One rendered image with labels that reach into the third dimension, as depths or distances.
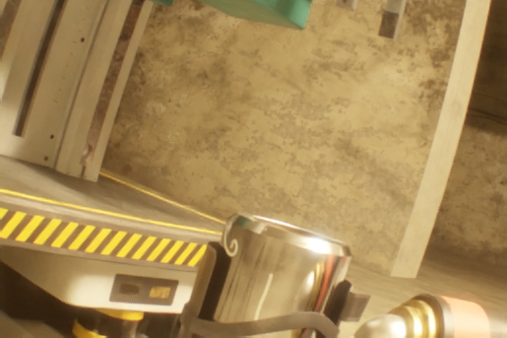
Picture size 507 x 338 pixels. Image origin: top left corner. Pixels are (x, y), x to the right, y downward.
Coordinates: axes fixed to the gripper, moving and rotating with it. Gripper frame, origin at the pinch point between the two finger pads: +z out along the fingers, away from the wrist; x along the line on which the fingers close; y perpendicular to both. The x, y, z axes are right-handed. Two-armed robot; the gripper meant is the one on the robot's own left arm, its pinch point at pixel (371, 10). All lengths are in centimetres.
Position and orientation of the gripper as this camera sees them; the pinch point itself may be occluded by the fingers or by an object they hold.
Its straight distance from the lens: 110.6
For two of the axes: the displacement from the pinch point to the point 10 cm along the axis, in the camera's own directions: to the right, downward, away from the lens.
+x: 5.5, 1.8, 8.2
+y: 7.8, 2.4, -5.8
